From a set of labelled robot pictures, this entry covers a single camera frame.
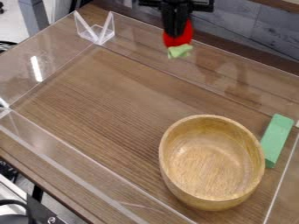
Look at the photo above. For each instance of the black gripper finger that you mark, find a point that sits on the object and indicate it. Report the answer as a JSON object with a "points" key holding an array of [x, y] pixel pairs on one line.
{"points": [[181, 17], [168, 15]]}

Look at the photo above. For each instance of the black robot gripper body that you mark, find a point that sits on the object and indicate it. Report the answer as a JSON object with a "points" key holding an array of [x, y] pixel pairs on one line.
{"points": [[193, 5]]}

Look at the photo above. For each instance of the red plush strawberry green leaf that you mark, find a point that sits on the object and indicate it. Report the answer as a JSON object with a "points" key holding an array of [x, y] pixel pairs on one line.
{"points": [[179, 46]]}

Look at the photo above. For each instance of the clear acrylic tray walls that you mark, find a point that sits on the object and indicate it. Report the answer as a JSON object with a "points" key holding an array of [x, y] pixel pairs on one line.
{"points": [[86, 108]]}

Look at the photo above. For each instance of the green rectangular block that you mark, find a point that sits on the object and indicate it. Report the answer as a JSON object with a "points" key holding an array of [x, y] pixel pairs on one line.
{"points": [[273, 139]]}

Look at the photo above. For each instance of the wooden bowl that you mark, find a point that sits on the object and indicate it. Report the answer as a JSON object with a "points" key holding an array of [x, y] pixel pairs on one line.
{"points": [[211, 162]]}

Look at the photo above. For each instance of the clear acrylic corner bracket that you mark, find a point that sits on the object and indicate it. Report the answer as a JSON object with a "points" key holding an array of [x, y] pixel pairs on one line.
{"points": [[96, 34]]}

